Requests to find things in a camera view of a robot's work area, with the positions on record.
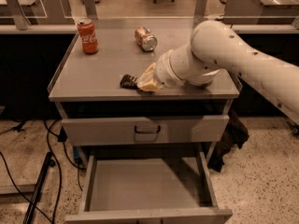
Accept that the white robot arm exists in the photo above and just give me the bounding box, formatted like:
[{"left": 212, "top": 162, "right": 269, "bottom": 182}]
[{"left": 137, "top": 21, "right": 299, "bottom": 123}]

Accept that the grey metal drawer cabinet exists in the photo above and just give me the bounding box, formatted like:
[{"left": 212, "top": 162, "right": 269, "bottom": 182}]
[{"left": 47, "top": 17, "right": 243, "bottom": 224}]

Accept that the grey closed upper drawer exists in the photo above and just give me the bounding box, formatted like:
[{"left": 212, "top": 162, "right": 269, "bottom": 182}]
[{"left": 62, "top": 115, "right": 229, "bottom": 146}]

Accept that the grey open middle drawer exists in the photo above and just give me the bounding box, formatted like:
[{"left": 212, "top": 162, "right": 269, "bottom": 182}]
[{"left": 65, "top": 151, "right": 233, "bottom": 224}]

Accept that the orange silver lying can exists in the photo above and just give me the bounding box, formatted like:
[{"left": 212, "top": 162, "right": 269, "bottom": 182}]
[{"left": 135, "top": 26, "right": 158, "bottom": 51}]

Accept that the white ceramic bowl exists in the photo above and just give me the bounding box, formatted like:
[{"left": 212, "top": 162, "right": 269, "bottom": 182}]
[{"left": 187, "top": 76, "right": 214, "bottom": 87}]

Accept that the red coca-cola can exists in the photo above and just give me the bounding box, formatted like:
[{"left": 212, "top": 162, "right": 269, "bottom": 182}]
[{"left": 77, "top": 19, "right": 98, "bottom": 54}]

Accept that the dark cloth behind cabinet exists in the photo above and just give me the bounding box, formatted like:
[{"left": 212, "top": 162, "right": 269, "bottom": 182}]
[{"left": 207, "top": 110, "right": 249, "bottom": 173}]

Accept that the grey background desk right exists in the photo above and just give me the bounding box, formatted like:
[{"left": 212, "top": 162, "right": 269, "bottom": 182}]
[{"left": 222, "top": 0, "right": 299, "bottom": 24}]

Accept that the grey background desk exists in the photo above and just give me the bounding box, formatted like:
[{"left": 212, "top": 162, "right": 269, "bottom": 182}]
[
  {"left": 222, "top": 0, "right": 299, "bottom": 24},
  {"left": 0, "top": 0, "right": 74, "bottom": 25}
]

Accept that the black bar on floor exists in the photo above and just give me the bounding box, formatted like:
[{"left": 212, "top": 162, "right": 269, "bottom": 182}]
[{"left": 22, "top": 152, "right": 52, "bottom": 224}]

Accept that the grey background desk left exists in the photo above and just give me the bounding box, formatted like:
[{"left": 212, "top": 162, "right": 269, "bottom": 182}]
[{"left": 0, "top": 0, "right": 74, "bottom": 25}]

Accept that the clear acrylic barrier panel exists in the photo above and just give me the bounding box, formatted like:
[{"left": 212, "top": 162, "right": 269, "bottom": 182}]
[{"left": 0, "top": 0, "right": 299, "bottom": 20}]

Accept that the black drawer handle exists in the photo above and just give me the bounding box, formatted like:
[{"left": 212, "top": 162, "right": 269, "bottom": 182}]
[{"left": 134, "top": 125, "right": 161, "bottom": 134}]

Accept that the grey barrier post right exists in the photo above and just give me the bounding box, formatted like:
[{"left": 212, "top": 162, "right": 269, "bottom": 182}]
[{"left": 193, "top": 0, "right": 207, "bottom": 25}]

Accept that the grey barrier post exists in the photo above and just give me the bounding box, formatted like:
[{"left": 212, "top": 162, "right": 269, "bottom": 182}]
[
  {"left": 83, "top": 0, "right": 97, "bottom": 20},
  {"left": 193, "top": 0, "right": 207, "bottom": 25},
  {"left": 6, "top": 0, "right": 30, "bottom": 30}
]

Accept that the black floor cable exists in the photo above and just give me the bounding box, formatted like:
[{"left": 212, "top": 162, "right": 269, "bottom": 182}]
[{"left": 0, "top": 119, "right": 87, "bottom": 224}]

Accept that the grey barrier post middle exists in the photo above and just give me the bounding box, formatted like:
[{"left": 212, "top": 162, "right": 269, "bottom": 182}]
[{"left": 83, "top": 0, "right": 97, "bottom": 20}]

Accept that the grey barrier post left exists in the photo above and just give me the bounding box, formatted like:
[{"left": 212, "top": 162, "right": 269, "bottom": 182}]
[{"left": 6, "top": 0, "right": 30, "bottom": 30}]

